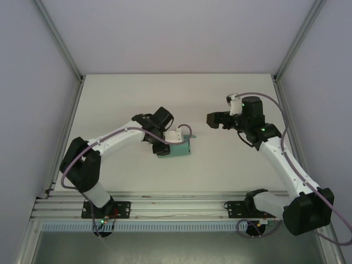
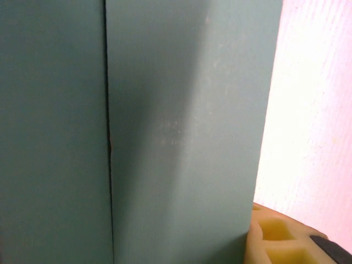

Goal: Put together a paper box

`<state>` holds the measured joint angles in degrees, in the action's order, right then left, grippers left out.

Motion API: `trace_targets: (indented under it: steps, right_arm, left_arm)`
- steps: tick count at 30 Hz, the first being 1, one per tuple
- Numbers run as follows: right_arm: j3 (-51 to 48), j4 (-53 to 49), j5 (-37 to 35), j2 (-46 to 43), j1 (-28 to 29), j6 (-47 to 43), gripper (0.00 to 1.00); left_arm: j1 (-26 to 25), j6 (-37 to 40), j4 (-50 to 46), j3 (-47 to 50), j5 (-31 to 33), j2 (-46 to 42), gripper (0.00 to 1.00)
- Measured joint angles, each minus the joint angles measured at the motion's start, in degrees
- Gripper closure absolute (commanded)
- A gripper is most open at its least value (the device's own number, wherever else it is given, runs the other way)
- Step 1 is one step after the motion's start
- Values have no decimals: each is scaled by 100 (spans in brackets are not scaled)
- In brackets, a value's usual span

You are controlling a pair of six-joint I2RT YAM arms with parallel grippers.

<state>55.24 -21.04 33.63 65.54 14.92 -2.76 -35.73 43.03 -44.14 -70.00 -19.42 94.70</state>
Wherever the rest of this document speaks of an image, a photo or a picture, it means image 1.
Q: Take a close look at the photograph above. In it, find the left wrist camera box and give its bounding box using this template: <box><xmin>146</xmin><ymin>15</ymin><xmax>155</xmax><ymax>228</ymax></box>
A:
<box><xmin>163</xmin><ymin>130</ymin><xmax>184</xmax><ymax>146</ymax></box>

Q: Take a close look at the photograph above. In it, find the teal paper box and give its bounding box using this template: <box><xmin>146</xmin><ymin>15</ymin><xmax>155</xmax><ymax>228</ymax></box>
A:
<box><xmin>156</xmin><ymin>134</ymin><xmax>197</xmax><ymax>160</ymax></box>

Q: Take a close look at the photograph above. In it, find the aluminium mounting rail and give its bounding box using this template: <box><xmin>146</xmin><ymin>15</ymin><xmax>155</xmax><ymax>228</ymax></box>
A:
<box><xmin>30</xmin><ymin>192</ymin><xmax>329</xmax><ymax>221</ymax></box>

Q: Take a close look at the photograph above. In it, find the aluminium frame post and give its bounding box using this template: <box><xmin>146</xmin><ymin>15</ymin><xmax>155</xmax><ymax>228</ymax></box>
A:
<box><xmin>34</xmin><ymin>0</ymin><xmax>84</xmax><ymax>82</ymax></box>
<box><xmin>273</xmin><ymin>0</ymin><xmax>327</xmax><ymax>82</ymax></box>

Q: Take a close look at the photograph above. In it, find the grey metal panel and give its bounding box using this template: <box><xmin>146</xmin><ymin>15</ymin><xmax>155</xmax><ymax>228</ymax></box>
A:
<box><xmin>15</xmin><ymin>219</ymin><xmax>347</xmax><ymax>264</ymax></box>

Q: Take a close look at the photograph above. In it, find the black round cable grommet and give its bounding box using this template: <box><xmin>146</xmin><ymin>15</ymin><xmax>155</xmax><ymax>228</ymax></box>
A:
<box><xmin>93</xmin><ymin>229</ymin><xmax>113</xmax><ymax>239</ymax></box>
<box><xmin>245</xmin><ymin>219</ymin><xmax>267</xmax><ymax>238</ymax></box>

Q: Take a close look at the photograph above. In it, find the aluminium table side rail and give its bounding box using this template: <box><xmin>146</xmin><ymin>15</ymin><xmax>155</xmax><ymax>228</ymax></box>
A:
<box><xmin>43</xmin><ymin>78</ymin><xmax>85</xmax><ymax>199</ymax></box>

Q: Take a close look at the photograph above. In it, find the slotted pale cable duct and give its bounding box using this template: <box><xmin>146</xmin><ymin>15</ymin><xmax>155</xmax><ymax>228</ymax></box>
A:
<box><xmin>40</xmin><ymin>222</ymin><xmax>276</xmax><ymax>232</ymax></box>

